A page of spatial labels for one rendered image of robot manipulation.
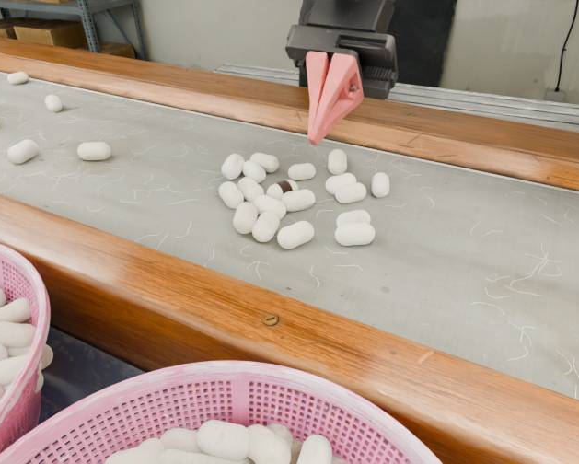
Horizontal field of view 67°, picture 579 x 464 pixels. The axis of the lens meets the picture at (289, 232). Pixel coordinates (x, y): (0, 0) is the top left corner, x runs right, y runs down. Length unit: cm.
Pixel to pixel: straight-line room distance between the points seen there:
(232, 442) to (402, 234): 25
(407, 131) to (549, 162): 16
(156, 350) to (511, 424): 24
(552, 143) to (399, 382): 41
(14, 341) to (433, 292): 32
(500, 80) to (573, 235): 204
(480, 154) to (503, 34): 190
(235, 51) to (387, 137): 226
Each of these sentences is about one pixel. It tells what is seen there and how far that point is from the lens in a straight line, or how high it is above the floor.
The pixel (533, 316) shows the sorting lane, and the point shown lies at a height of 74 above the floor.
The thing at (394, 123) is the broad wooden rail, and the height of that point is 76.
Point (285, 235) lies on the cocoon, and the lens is 38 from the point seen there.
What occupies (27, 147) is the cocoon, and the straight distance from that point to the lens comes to 61.
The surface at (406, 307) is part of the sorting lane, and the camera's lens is 36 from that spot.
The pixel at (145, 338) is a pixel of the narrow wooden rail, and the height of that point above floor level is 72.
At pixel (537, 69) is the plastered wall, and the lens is 250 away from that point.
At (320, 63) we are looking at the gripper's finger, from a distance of 43.
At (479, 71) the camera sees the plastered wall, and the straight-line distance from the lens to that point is 248.
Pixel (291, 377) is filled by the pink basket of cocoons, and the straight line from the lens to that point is 27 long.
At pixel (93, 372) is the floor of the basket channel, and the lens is 42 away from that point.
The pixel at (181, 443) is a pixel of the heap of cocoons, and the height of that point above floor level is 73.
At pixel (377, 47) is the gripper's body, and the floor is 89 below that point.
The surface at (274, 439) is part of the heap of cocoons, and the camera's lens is 28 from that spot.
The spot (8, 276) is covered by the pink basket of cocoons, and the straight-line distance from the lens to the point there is 42.
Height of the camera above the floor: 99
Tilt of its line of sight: 37 degrees down
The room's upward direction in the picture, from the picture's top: straight up
